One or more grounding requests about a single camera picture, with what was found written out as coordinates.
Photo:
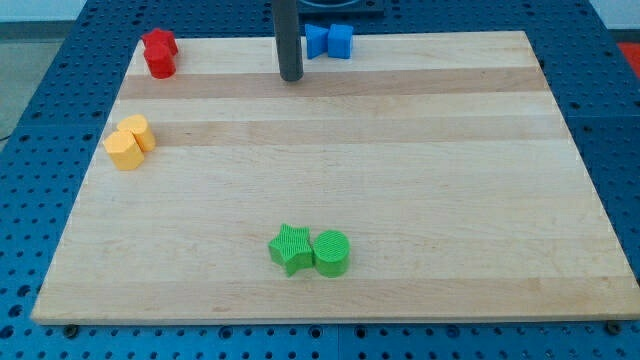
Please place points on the green cylinder block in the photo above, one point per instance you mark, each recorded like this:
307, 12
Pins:
331, 253

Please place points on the green star block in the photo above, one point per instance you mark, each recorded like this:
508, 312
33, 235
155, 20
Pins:
291, 249

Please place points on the light wooden board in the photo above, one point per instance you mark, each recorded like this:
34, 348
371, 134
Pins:
443, 158

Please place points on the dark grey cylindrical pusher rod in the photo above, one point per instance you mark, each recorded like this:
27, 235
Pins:
288, 40

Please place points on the blue cube block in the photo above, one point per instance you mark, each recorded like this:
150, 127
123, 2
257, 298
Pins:
339, 41

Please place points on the yellow cylinder block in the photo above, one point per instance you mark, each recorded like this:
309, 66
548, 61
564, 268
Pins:
140, 128

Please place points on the yellow hexagon block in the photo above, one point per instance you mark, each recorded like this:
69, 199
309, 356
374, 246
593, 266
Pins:
123, 150

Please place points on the red cylinder block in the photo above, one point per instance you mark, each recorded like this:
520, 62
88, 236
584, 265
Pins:
160, 61

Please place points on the red star block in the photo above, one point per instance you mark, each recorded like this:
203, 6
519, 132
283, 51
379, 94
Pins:
158, 36

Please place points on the black bolt left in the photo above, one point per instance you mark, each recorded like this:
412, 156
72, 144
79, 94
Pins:
70, 331

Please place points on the black bolt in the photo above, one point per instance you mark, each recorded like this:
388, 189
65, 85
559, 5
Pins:
613, 328
70, 331

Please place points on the black bolt right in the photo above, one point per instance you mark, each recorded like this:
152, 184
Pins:
613, 328

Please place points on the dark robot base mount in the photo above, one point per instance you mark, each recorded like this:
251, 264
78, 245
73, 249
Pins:
312, 7

